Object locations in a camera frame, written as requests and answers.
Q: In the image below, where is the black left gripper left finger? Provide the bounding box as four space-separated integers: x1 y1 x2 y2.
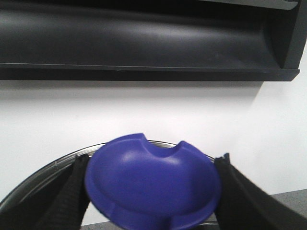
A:
26 155 89 230

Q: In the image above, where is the glass lid with blue knob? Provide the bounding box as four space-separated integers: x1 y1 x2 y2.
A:
0 134 222 230

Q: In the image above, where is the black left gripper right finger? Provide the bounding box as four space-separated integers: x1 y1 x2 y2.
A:
214 153 307 230

